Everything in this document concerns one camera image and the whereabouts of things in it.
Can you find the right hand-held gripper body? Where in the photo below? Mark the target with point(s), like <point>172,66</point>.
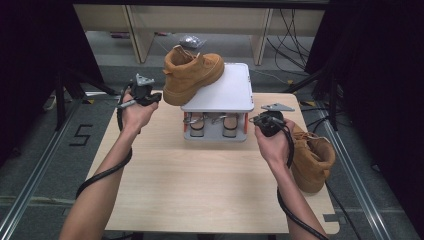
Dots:
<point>273,123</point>

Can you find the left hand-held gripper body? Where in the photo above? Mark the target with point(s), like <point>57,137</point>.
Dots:
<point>141,91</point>

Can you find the white two-tier shoe rack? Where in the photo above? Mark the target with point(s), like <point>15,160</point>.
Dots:
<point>230,93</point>

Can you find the tan suede ankle boot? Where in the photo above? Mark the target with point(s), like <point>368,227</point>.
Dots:
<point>190,75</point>
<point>313,160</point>

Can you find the person's left hand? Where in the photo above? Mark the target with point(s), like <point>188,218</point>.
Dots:
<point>136,116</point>

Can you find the person's right hand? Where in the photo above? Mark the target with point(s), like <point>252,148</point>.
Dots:
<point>276,148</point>

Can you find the black tripod stand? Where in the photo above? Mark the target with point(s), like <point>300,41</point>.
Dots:
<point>331,100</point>
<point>60,100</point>

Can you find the clear plastic bag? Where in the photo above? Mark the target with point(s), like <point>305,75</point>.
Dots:
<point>192,40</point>

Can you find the beige background desk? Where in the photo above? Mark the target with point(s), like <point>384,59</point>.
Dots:
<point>140,20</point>

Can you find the black curtain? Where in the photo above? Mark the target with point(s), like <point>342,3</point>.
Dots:
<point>383,83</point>
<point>33,66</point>

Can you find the metal floor rail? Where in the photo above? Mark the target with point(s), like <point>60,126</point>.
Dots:
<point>36,170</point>
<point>353,180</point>

